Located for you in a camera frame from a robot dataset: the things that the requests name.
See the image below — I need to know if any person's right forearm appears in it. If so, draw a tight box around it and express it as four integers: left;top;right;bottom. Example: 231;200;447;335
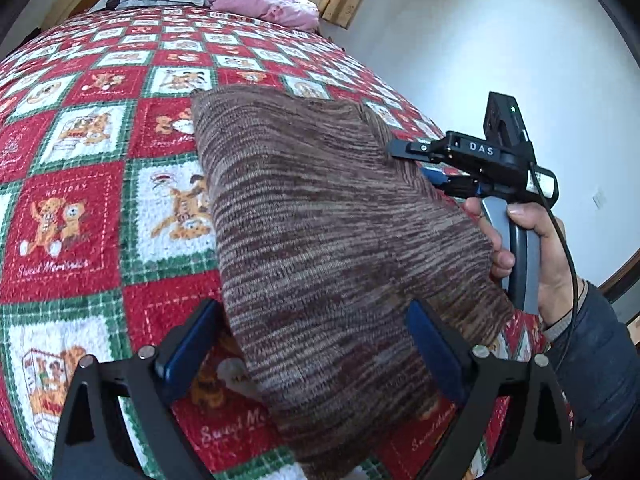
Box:
542;280;640;472

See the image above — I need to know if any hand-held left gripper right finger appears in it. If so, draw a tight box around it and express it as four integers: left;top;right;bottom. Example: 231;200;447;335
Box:
404;298;577;480

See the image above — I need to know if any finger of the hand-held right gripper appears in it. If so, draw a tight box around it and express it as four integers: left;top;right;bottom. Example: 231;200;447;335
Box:
386;132;451;162
420;166;483;198

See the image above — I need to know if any brown wooden door frame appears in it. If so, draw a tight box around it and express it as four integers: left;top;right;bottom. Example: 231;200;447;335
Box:
599;255;640;346

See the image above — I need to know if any pink pillow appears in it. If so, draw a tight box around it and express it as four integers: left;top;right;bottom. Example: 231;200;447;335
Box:
207;0;321;31

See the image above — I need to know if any red bear printed blanket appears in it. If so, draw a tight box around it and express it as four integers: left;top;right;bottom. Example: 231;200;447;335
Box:
0;5;551;480

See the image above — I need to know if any person's right hand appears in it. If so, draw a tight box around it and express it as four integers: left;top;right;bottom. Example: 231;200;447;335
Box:
461;196;587;332

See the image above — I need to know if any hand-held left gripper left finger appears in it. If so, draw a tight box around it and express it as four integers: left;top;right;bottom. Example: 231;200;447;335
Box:
52;298;223;480

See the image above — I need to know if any black cable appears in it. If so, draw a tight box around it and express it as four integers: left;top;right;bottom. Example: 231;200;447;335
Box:
527;160;587;346

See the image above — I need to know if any brown knit sweater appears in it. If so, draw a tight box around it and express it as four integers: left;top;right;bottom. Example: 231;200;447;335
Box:
191;84;516;480

